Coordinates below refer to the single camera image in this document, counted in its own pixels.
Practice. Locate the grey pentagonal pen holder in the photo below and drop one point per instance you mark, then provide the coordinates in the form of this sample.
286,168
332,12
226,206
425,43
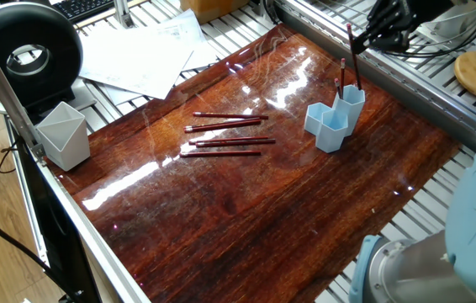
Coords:
66,147

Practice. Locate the small tan box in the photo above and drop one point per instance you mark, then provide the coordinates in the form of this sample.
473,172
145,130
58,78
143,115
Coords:
208,8

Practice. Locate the large white paper sheet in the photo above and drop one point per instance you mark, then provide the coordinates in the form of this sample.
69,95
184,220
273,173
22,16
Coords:
137,59

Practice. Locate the silver metal post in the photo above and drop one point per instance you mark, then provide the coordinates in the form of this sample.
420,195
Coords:
124,13

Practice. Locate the light blue hexagonal pen holder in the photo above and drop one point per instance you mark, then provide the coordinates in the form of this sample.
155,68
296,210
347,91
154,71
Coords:
326,130

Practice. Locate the brown wood-grain board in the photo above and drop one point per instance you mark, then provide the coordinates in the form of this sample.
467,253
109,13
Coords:
246,219

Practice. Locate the black keyboard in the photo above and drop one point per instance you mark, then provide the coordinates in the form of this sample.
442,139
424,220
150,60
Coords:
87,8

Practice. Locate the small white paper sheet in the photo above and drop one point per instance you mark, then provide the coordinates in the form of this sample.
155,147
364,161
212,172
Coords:
179,34

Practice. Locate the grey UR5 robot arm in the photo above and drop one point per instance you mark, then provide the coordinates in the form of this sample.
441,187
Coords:
440,244

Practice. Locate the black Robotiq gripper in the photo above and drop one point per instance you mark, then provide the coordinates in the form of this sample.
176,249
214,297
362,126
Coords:
419,10

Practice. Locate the grey aluminium frame rail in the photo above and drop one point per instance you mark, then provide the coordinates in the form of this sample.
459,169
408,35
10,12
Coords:
7,88

